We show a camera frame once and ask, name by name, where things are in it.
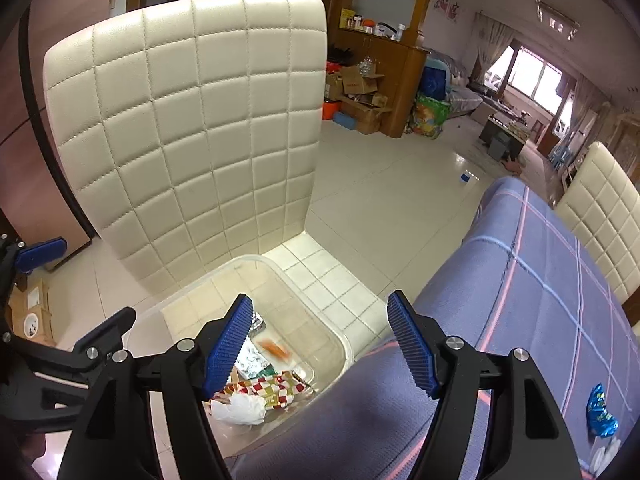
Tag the cream quilted chair left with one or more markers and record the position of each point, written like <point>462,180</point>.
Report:
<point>191,133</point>

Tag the wooden divider cabinet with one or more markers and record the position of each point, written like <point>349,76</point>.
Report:
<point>400,65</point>

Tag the cream quilted chair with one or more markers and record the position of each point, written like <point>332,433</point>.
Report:
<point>601,208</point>
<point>191,133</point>

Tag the colourful woven bag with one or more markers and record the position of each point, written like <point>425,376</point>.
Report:
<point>427,116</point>

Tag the orange plastic bucket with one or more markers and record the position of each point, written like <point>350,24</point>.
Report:
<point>329,109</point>

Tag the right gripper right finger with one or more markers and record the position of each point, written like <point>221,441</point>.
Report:
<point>526,436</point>

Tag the blue plaid tablecloth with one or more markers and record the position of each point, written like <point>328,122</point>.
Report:
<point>520,279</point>

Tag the white bottle cap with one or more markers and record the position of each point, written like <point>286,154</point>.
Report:
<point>598,461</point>

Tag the window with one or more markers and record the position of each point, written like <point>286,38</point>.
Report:
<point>532,83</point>

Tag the white tissue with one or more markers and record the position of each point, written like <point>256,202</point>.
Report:
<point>240,409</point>

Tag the orange snack wrapper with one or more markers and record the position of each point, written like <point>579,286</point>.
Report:
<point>275,349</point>

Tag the white crumpled paper ball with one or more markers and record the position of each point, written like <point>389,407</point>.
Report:
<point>610,452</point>

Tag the grey sofa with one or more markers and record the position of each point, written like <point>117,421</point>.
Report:
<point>446,80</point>

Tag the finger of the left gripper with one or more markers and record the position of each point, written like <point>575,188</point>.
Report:
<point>106,338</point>
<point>32,257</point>

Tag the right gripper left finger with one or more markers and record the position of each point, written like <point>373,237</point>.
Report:
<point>138,399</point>

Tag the blue foil snack wrapper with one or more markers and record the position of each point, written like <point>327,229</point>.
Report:
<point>601,423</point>

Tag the dark coffee table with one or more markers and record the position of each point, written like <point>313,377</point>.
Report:
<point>504,140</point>

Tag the clear plastic trash bin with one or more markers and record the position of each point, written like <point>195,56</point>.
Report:
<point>282,313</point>

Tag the cardboard boxes pile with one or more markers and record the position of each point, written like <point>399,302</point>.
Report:
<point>357,88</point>

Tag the cream quilted chair far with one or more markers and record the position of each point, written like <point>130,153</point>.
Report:
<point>601,208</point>

